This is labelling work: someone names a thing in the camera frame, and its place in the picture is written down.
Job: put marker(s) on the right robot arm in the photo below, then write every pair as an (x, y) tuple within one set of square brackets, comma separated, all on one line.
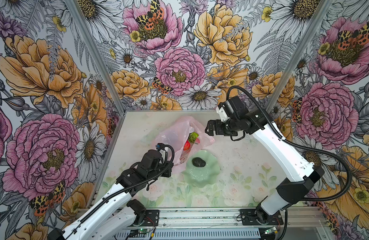
[(301, 175)]

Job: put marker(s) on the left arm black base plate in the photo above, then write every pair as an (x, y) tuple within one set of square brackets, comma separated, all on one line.
[(148, 218)]

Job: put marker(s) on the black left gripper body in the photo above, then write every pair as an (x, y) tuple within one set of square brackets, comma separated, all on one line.
[(167, 173)]

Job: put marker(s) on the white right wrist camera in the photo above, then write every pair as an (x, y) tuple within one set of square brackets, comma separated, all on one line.
[(222, 114)]

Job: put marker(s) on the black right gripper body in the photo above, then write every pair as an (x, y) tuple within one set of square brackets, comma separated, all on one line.
[(229, 127)]

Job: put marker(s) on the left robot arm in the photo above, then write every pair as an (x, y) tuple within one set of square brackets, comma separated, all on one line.
[(117, 209)]

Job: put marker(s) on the white vented cable duct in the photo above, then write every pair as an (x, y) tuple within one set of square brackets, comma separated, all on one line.
[(148, 233)]

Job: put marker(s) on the aluminium corner post left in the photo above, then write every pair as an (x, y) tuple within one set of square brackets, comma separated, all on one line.
[(89, 40)]

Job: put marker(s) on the aluminium corner post right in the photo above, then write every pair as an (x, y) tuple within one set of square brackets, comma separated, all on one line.
[(315, 23)]

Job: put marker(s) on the green bumpy custard apple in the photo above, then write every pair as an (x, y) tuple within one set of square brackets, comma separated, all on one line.
[(193, 137)]

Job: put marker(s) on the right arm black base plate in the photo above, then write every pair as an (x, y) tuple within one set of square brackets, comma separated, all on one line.
[(257, 217)]

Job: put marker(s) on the green wavy fruit plate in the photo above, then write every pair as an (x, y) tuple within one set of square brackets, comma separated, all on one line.
[(200, 177)]

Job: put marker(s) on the pink plastic bag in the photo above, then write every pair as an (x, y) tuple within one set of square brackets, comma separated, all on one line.
[(177, 134)]

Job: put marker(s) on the aluminium corner post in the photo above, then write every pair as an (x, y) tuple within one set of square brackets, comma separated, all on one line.
[(315, 23), (89, 40)]

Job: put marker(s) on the dark avocado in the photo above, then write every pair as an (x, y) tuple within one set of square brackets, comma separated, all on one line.
[(198, 162)]

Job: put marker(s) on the green circuit board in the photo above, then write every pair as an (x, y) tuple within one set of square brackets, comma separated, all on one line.
[(271, 231)]

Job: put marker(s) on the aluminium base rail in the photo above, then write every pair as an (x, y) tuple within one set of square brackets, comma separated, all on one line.
[(200, 218)]

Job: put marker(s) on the small red tomato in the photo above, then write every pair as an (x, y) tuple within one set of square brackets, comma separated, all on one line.
[(186, 146)]

